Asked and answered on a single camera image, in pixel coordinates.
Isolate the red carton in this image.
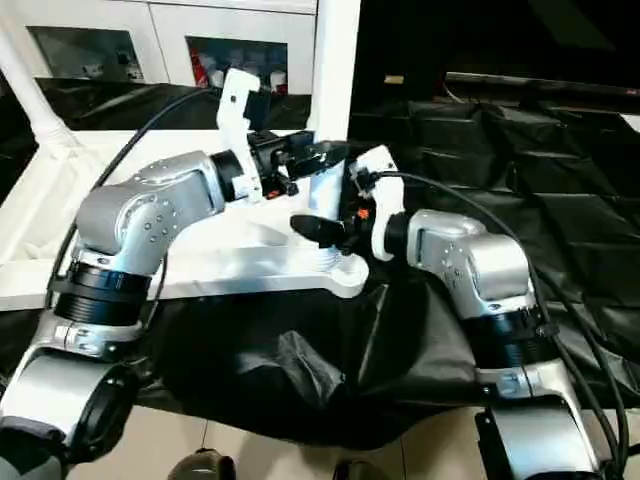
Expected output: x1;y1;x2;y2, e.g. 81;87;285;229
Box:
191;52;209;89

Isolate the black plastic mat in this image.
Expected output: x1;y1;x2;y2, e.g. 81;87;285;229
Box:
0;80;640;451

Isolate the white cabinet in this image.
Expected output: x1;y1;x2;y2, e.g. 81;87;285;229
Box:
0;0;319;94

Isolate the grey metal bar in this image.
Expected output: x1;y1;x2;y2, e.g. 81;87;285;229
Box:
445;72;640;97

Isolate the black right robot foot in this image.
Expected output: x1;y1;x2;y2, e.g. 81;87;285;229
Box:
333;460;383;480

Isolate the black robot foot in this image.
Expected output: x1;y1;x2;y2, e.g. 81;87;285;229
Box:
333;460;383;480
165;450;237;480

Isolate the black left robot foot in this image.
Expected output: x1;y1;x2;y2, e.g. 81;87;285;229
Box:
165;450;237;480

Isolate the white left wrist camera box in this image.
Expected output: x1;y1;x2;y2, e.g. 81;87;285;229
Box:
216;68;269;203

